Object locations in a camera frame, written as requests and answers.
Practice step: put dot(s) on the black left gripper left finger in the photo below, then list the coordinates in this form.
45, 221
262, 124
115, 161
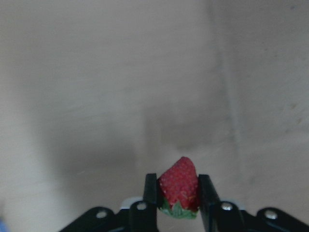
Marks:
143, 214

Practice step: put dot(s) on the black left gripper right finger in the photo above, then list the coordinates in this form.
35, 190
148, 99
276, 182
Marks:
217, 215

